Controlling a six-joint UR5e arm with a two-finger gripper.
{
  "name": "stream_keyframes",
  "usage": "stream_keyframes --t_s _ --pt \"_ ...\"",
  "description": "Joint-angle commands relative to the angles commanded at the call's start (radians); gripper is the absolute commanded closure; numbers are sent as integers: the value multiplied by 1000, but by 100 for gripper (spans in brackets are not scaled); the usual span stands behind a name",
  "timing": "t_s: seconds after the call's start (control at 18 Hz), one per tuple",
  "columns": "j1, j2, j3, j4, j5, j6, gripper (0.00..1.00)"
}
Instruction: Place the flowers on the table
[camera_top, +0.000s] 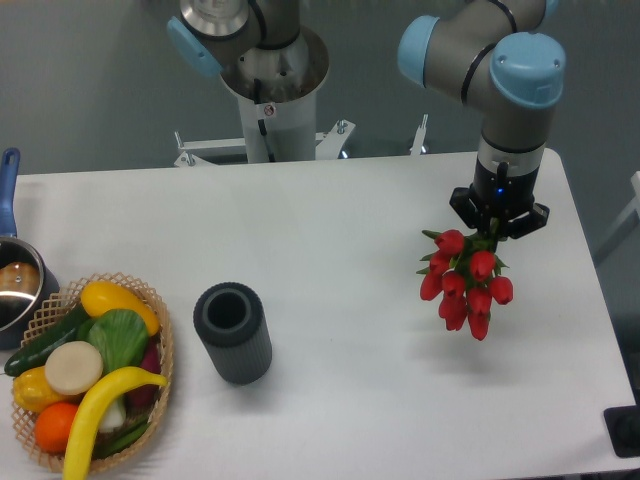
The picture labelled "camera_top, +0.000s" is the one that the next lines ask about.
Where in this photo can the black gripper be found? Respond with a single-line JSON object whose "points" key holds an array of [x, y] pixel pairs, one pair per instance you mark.
{"points": [[499, 204]]}

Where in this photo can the red tulip bouquet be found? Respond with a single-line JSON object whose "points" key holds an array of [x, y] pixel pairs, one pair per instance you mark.
{"points": [[465, 274]]}

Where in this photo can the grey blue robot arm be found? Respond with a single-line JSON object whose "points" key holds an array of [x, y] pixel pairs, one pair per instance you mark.
{"points": [[490, 57]]}

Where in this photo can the black device at table corner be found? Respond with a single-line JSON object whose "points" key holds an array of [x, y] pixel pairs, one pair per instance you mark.
{"points": [[623, 428]]}

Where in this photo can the dark grey ribbed vase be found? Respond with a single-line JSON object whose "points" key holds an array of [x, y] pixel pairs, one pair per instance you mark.
{"points": [[230, 321]]}

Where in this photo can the green bok choy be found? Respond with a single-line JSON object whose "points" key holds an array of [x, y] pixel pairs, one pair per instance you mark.
{"points": [[120, 336]]}

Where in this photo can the purple sweet potato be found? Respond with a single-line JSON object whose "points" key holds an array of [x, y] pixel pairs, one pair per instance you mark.
{"points": [[143, 397]]}

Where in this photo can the yellow bell pepper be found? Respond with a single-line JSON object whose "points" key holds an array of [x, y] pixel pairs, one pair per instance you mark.
{"points": [[99, 297]]}

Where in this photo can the green bean pods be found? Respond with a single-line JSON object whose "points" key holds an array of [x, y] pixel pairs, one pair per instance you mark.
{"points": [[122, 440]]}

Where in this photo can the woven wicker basket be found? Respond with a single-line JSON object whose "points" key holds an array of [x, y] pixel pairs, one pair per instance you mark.
{"points": [[53, 311]]}

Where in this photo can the cream round radish slice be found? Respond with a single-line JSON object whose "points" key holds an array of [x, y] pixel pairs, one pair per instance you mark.
{"points": [[73, 368]]}

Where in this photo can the dark green cucumber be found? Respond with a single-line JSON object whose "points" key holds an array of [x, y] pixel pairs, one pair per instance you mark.
{"points": [[35, 353]]}

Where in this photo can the orange fruit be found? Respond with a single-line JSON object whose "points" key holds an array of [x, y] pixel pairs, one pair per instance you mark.
{"points": [[53, 427]]}

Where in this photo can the long yellow squash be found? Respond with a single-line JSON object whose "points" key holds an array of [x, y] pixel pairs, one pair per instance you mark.
{"points": [[93, 407]]}

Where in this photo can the white frame at right edge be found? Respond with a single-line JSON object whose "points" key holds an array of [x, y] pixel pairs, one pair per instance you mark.
{"points": [[621, 227]]}

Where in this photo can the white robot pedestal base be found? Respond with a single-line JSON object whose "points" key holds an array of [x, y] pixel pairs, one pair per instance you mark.
{"points": [[276, 93]]}

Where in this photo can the blue handled saucepan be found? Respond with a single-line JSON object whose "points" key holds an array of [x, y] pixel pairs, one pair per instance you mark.
{"points": [[26, 281]]}

